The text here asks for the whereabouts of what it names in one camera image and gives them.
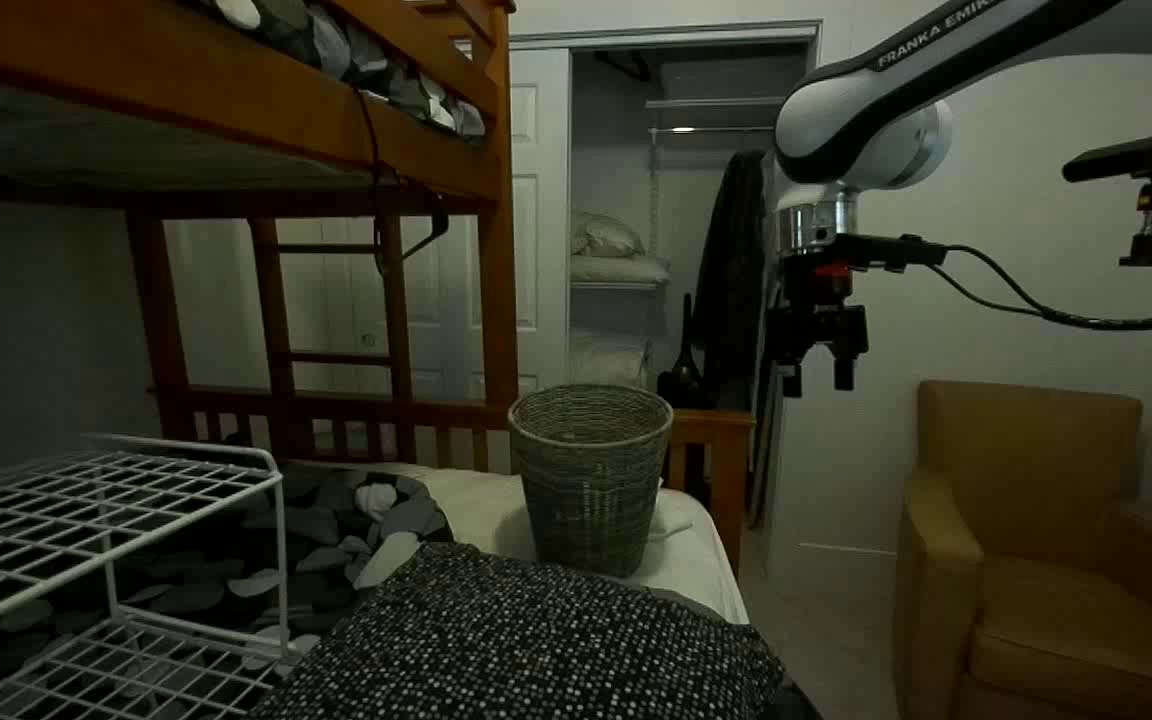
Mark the white bed sheet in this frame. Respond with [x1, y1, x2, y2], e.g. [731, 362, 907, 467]
[397, 466, 747, 625]

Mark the white wire mesh shoe rack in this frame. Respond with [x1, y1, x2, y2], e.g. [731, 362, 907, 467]
[0, 438, 297, 720]

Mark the woven grey wicker basket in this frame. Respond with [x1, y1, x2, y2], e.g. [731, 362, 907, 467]
[509, 385, 677, 577]

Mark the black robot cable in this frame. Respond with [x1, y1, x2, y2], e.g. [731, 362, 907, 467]
[929, 241, 1152, 338]

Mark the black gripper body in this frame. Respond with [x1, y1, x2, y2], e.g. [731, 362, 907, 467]
[764, 183, 947, 362]

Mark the dark hanging garment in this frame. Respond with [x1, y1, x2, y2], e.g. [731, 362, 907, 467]
[695, 152, 764, 408]

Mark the wooden bunk bed frame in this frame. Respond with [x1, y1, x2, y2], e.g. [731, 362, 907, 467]
[0, 0, 755, 577]

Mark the mustard yellow armchair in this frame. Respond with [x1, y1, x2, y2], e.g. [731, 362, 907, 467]
[891, 380, 1152, 720]

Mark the black speckled pillow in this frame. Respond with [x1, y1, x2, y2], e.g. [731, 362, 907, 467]
[247, 544, 821, 720]

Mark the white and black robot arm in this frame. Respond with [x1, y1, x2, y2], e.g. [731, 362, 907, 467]
[770, 0, 1152, 398]

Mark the white closet shelf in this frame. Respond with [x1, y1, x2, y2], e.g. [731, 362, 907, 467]
[567, 211, 671, 289]

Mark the pebble pattern black blanket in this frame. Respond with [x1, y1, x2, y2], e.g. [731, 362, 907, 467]
[0, 467, 454, 677]

